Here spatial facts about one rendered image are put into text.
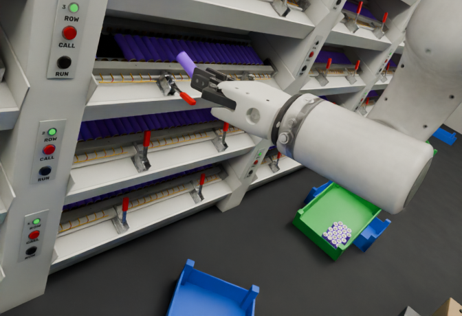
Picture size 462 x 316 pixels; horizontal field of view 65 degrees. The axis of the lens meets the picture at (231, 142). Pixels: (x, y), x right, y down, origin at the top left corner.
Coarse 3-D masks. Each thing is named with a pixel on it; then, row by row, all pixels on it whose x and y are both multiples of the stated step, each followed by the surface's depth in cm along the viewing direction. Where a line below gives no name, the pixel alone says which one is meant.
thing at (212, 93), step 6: (204, 90) 47; (210, 90) 48; (216, 90) 50; (204, 96) 48; (210, 96) 47; (216, 96) 47; (222, 96) 47; (216, 102) 47; (222, 102) 47; (228, 102) 47; (234, 102) 47; (234, 108) 47
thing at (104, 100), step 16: (128, 16) 73; (144, 16) 76; (240, 32) 101; (256, 32) 106; (256, 48) 106; (272, 48) 103; (272, 64) 102; (96, 80) 61; (128, 80) 66; (144, 80) 69; (256, 80) 97; (272, 80) 103; (288, 80) 101; (96, 96) 59; (112, 96) 62; (128, 96) 64; (144, 96) 67; (160, 96) 69; (176, 96) 72; (192, 96) 76; (96, 112) 60; (112, 112) 63; (128, 112) 66; (144, 112) 69; (160, 112) 73
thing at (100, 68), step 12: (96, 60) 61; (96, 72) 61; (108, 72) 62; (120, 72) 64; (132, 72) 66; (144, 72) 68; (156, 72) 70; (180, 72) 75; (228, 72) 87; (240, 72) 91; (252, 72) 95; (264, 72) 99
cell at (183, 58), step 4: (184, 52) 57; (180, 56) 57; (184, 56) 57; (188, 56) 57; (180, 60) 57; (184, 60) 56; (188, 60) 56; (180, 64) 57; (184, 64) 56; (188, 64) 56; (192, 64) 56; (184, 68) 56; (188, 68) 56; (192, 68) 56; (188, 72) 56; (192, 72) 56
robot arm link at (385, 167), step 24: (312, 120) 41; (336, 120) 40; (360, 120) 40; (312, 144) 41; (336, 144) 39; (360, 144) 38; (384, 144) 37; (408, 144) 37; (312, 168) 43; (336, 168) 39; (360, 168) 38; (384, 168) 36; (408, 168) 35; (360, 192) 39; (384, 192) 36; (408, 192) 36
